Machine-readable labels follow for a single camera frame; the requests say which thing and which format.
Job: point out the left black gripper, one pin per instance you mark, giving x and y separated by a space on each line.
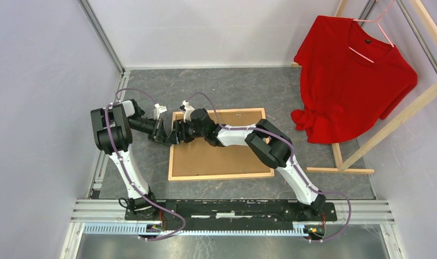
160 134

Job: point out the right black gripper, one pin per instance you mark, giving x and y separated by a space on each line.
173 138

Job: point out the wooden picture frame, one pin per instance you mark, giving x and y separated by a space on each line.
222 176

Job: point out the brown backing board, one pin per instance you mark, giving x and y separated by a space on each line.
218 157

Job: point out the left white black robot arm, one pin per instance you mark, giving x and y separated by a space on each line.
112 134

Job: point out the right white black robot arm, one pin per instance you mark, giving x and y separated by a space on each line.
270 145

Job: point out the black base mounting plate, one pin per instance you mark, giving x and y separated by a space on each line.
217 215

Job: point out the wooden clothes rack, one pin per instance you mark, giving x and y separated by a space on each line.
344 166

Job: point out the red t-shirt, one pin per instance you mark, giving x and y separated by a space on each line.
349 80

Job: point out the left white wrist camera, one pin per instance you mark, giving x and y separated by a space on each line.
158 110

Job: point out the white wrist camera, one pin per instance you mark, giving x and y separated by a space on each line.
186 108
158 110

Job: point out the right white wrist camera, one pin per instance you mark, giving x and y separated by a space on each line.
186 108

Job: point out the aluminium rail frame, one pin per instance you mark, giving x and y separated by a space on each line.
364 229

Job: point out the metal corner post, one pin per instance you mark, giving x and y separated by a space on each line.
102 36

